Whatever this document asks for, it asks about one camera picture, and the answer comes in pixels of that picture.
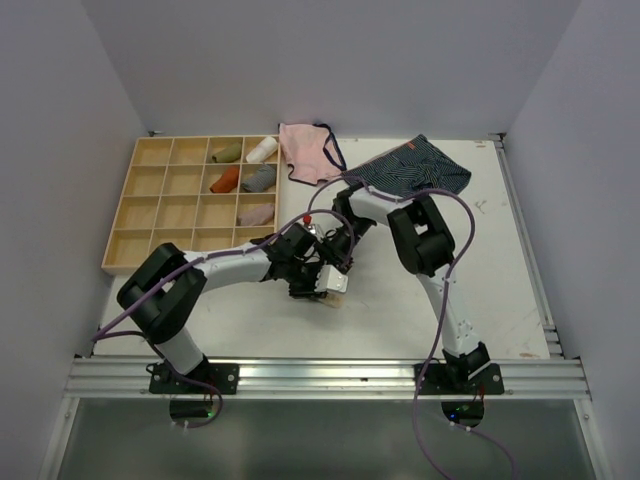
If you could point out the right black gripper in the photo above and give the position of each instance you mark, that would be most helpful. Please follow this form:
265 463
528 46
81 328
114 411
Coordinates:
333 253

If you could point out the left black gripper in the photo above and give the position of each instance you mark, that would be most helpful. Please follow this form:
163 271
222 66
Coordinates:
308 291

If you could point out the beige underwear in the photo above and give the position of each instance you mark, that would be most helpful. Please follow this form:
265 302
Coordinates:
333 300

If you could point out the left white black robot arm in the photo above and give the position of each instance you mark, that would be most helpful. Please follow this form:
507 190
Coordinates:
161 294

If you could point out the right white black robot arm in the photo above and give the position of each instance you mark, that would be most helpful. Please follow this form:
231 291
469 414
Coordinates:
426 248

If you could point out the mauve rolled underwear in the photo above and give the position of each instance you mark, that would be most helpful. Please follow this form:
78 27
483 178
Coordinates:
258 216

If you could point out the pink underwear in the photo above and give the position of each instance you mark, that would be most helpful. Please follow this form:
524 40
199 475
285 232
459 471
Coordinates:
311 153

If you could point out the grey rolled underwear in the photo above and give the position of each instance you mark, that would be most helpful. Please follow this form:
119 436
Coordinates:
259 180

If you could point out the white rolled underwear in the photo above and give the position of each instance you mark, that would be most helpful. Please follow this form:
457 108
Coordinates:
259 149

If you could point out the orange rolled underwear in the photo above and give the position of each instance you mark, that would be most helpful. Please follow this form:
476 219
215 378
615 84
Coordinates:
227 182

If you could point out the olive rolled underwear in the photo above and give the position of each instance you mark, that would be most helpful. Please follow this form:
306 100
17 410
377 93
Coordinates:
228 154

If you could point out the blue striped boxer shorts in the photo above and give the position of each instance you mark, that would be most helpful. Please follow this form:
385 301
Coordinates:
413 166

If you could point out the wooden compartment tray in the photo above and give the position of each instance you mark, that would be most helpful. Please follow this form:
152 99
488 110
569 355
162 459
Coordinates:
166 199

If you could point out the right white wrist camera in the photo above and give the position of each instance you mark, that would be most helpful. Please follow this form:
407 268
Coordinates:
312 227

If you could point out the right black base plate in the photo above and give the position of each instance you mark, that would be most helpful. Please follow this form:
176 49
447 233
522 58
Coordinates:
436 381

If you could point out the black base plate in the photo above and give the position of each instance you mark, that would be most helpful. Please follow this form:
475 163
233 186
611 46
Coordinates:
436 381
195 380

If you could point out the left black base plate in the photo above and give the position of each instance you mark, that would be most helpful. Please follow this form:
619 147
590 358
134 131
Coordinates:
195 380

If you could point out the aluminium mounting rail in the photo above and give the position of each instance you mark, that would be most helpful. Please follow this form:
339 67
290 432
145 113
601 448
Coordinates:
131 377

